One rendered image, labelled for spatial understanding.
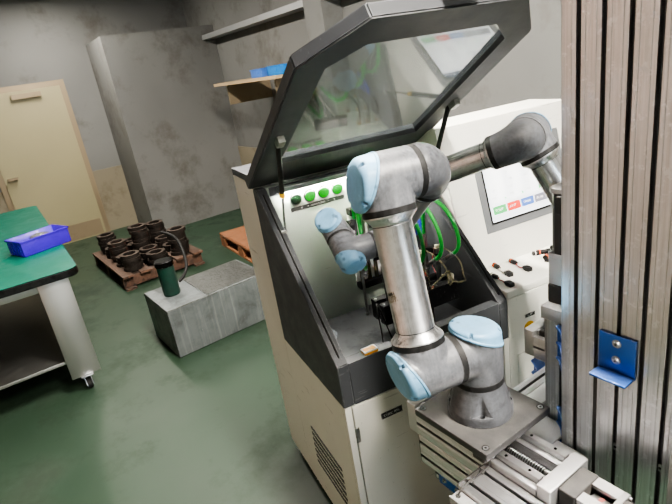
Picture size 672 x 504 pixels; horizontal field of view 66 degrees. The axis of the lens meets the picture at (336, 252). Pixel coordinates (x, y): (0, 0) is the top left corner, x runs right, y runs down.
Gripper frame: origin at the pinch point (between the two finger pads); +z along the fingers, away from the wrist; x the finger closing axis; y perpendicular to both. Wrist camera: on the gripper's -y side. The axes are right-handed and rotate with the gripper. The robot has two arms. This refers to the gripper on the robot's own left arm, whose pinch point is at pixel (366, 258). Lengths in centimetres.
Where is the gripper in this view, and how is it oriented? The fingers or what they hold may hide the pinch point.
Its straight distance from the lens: 175.0
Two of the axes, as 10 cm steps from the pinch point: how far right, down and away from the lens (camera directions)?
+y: 1.2, 8.8, -4.6
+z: 3.8, 3.9, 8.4
